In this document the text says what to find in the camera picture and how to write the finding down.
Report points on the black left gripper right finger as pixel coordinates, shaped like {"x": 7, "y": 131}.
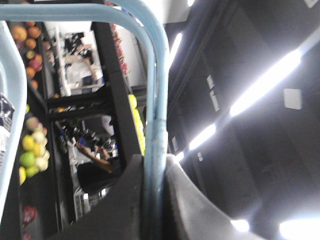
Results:
{"x": 194, "y": 216}

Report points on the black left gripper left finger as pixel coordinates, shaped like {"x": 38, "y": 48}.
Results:
{"x": 117, "y": 216}

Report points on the light blue shopping basket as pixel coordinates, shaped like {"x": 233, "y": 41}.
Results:
{"x": 136, "y": 17}

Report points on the dark blue cookie box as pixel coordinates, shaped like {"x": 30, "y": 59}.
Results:
{"x": 6, "y": 117}

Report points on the black fruit display shelf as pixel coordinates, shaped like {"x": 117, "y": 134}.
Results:
{"x": 50, "y": 191}

